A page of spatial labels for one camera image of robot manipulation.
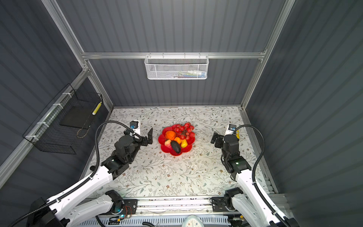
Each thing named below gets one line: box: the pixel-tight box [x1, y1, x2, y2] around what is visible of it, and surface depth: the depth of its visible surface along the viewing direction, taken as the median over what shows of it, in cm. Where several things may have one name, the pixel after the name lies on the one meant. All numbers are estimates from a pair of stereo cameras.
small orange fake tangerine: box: [173, 136, 182, 145], surface depth 97 cm
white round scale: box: [181, 214, 205, 227], surface depth 68 cm
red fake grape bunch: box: [173, 122, 196, 141], surface depth 97 cm
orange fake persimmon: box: [165, 130, 177, 141], surface depth 98 cm
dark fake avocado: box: [170, 140, 181, 154], surface depth 93 cm
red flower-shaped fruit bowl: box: [157, 123, 196, 157], surface depth 96 cm
